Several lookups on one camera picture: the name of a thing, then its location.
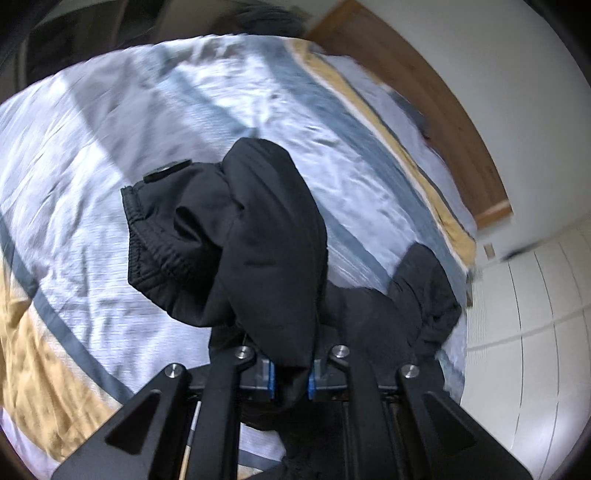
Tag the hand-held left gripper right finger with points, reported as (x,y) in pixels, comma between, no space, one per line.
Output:
(311,379)

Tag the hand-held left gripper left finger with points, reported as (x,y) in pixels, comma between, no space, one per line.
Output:
(271,377)

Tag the black padded garment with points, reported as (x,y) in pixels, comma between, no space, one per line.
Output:
(258,230)

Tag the white wardrobe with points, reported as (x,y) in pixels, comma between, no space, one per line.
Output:
(531,300)

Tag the grey cloth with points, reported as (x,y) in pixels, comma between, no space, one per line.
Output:
(415,115)

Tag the striped bed blanket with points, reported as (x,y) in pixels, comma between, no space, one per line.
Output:
(92,138)

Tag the wooden headboard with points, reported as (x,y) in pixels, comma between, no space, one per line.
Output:
(415,60)

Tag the dark cloth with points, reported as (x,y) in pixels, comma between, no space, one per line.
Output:
(263,18)

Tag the wall socket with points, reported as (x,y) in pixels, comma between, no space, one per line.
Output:
(489,251)

